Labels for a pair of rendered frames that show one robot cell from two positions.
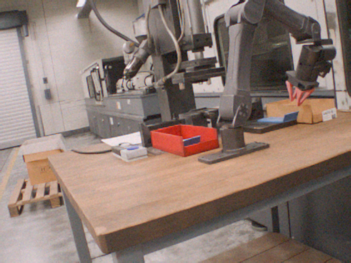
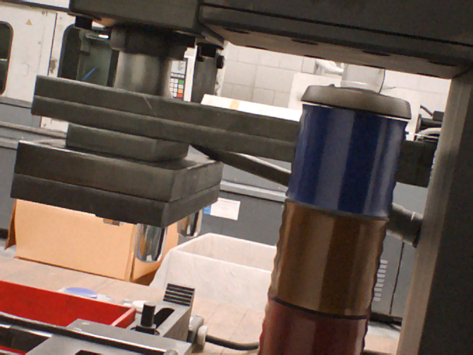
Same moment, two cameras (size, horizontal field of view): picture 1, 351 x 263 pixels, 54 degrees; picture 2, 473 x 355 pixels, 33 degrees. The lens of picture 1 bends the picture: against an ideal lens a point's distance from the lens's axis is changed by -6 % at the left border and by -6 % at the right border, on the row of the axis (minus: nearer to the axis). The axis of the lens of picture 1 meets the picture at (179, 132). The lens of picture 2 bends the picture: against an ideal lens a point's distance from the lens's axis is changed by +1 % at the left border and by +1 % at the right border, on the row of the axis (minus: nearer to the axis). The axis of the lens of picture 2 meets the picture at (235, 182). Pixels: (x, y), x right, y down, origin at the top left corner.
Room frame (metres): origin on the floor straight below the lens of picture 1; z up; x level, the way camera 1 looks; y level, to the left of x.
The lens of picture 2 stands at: (1.75, -0.54, 1.18)
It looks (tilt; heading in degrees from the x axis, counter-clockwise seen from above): 5 degrees down; 122
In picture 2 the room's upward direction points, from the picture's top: 10 degrees clockwise
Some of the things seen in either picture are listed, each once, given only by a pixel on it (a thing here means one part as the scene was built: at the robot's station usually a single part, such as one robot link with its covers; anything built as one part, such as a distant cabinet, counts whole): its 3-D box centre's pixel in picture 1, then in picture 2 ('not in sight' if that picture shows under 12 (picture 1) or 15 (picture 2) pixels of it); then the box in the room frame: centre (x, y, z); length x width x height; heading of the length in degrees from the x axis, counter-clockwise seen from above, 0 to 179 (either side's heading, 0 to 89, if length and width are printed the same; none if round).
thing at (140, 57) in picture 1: (141, 55); not in sight; (1.59, 0.11, 1.25); 0.19 x 0.07 x 0.19; 114
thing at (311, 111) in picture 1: (299, 111); not in sight; (1.33, -0.47, 0.93); 0.25 x 0.13 x 0.08; 24
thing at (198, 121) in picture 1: (209, 122); not in sight; (1.39, -0.12, 0.94); 0.20 x 0.10 x 0.07; 114
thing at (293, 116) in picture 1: (277, 116); not in sight; (1.28, -0.36, 0.93); 0.15 x 0.07 x 0.03; 27
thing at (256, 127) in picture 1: (264, 124); not in sight; (1.28, -0.31, 0.91); 0.17 x 0.16 x 0.02; 114
